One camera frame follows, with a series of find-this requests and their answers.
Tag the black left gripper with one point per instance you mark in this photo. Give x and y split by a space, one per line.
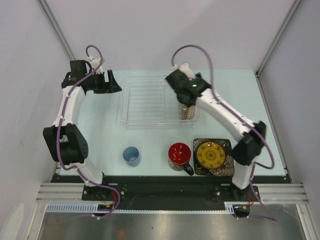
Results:
110 86

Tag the brown lattice pattern bowl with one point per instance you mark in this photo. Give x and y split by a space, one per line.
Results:
187 113

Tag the black skull mug red inside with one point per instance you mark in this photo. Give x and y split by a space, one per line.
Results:
179 156

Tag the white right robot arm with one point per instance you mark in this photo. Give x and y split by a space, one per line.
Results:
193 90

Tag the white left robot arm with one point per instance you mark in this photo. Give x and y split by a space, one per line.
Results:
64 140

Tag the light blue cup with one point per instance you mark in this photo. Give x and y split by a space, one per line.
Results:
131 156

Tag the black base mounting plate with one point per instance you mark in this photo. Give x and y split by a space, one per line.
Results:
215 188

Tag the black yellow square plate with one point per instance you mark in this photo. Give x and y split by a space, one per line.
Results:
212 157

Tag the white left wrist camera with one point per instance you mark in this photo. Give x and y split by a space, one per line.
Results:
94 62

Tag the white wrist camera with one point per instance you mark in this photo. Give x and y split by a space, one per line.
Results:
94 62
186 69

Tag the white wire dish rack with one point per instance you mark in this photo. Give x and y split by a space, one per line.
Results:
149 102

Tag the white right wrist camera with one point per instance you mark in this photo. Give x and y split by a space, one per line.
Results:
186 69

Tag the aluminium frame rail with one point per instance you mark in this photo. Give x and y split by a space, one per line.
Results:
56 29

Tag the white slotted cable duct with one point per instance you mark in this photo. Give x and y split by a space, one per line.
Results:
78 208

